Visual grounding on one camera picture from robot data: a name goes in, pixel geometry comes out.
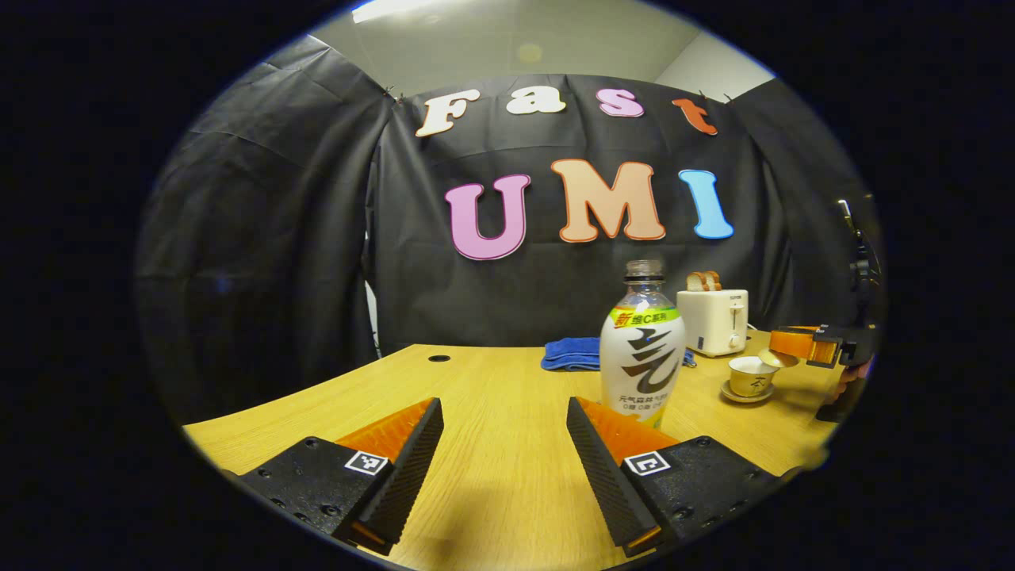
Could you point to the clear water bottle white label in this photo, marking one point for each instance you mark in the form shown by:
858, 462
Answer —
642, 357

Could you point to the cream ceramic teacup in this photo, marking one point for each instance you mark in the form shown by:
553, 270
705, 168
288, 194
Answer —
752, 379

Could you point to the black backdrop cloth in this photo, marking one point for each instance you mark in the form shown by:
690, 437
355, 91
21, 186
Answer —
262, 238

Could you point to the white toaster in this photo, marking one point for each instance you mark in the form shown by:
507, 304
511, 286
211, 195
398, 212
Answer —
714, 321

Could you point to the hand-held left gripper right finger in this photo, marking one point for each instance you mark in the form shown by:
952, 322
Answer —
607, 476

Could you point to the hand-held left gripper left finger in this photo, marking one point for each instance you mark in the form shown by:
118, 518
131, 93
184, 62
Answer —
404, 476

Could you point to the toast bread slice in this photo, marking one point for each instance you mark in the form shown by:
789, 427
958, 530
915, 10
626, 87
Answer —
714, 280
696, 281

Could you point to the ceiling light strip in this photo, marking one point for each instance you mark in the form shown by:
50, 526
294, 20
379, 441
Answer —
396, 9

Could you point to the blue folded towel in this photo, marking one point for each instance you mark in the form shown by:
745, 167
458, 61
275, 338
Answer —
571, 353

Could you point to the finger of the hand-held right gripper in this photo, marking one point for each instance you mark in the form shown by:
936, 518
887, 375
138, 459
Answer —
801, 343

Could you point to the cream ceramic saucer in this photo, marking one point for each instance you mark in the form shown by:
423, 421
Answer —
745, 397

